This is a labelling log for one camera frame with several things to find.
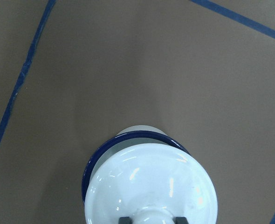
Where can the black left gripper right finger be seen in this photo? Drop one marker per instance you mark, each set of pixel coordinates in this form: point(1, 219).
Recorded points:
point(181, 220)

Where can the white enamel mug blue rim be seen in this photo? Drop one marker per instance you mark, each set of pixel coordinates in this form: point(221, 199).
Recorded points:
point(128, 137)

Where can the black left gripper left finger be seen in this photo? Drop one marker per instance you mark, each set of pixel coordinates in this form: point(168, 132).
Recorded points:
point(125, 220)

